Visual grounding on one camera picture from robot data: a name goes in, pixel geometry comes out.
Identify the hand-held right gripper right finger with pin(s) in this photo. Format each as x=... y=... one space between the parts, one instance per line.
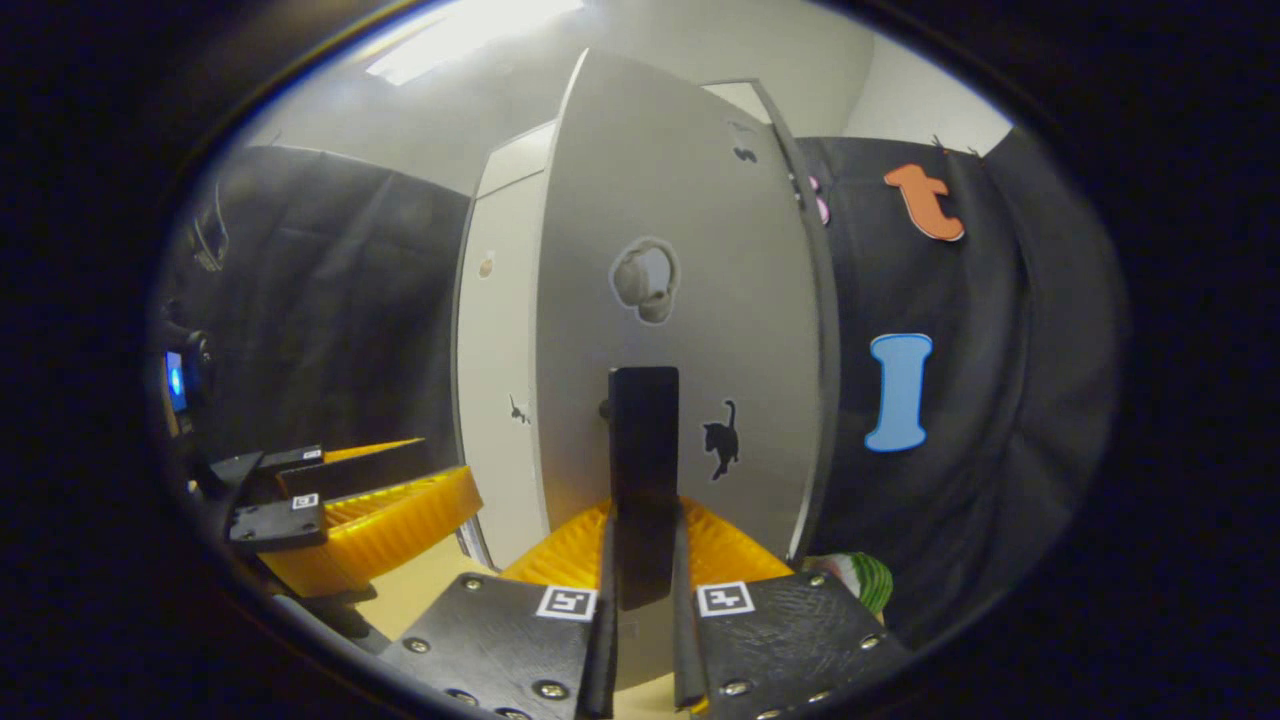
x=790 y=640

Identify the green striped round object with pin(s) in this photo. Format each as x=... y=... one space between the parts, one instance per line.
x=865 y=580

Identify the white cabinet door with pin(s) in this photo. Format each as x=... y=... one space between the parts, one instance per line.
x=500 y=350
x=640 y=180

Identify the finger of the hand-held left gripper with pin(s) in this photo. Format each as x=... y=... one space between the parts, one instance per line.
x=280 y=522
x=350 y=468

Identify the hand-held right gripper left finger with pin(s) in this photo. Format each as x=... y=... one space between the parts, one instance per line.
x=500 y=640

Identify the white double-door shoe cabinet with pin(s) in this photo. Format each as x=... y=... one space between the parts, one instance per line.
x=822 y=350

